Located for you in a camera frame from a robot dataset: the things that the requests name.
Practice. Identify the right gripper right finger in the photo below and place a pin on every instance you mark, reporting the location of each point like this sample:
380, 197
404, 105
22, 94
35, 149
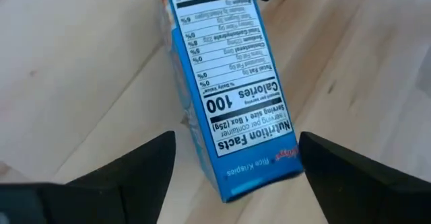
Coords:
363, 190

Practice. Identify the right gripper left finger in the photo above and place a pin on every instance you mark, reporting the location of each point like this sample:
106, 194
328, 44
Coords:
128, 183

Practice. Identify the light blue Rice Krispies box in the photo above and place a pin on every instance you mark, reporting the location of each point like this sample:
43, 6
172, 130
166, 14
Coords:
235, 82

